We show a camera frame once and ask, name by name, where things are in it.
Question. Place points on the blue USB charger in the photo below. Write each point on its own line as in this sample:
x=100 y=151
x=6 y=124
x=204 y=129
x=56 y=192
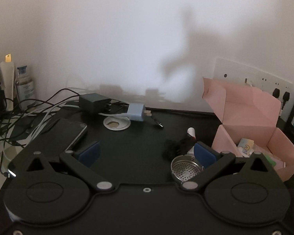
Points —
x=136 y=112

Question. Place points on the black desktop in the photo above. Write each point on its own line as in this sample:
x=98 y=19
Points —
x=127 y=146

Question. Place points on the pink cardboard box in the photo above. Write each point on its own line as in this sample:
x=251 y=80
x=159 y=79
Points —
x=245 y=110

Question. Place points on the metal tea strainer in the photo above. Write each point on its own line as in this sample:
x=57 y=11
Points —
x=183 y=171

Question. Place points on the black power adapter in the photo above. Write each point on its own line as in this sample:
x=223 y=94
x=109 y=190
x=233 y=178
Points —
x=93 y=102

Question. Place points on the white round disc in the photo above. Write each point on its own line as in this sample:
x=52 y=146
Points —
x=117 y=124

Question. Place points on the black hair scrunchie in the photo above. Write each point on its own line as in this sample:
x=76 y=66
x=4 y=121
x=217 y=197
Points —
x=174 y=146

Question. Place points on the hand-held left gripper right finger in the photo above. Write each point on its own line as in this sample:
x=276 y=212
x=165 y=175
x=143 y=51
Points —
x=205 y=155

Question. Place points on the clear bottle blue cap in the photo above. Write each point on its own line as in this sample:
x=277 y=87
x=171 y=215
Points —
x=25 y=88

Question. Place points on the black smartphone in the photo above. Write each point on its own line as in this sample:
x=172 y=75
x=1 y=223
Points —
x=54 y=139

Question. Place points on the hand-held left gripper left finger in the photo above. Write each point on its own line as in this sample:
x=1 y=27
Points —
x=89 y=153

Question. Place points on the red striped white tube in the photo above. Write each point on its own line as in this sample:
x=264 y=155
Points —
x=191 y=133

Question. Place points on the green items plastic bag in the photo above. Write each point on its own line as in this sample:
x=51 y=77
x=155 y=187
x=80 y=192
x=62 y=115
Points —
x=270 y=162

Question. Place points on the white wall socket panel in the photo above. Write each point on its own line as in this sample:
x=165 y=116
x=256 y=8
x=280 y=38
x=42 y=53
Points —
x=235 y=69

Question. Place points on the white tube yellow cap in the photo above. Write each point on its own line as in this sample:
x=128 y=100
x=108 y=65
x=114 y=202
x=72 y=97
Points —
x=7 y=78

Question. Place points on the cartoon print packet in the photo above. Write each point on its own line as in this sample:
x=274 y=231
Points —
x=246 y=146

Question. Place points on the black power plug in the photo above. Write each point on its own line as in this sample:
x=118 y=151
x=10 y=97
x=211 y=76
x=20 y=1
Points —
x=276 y=93
x=286 y=96

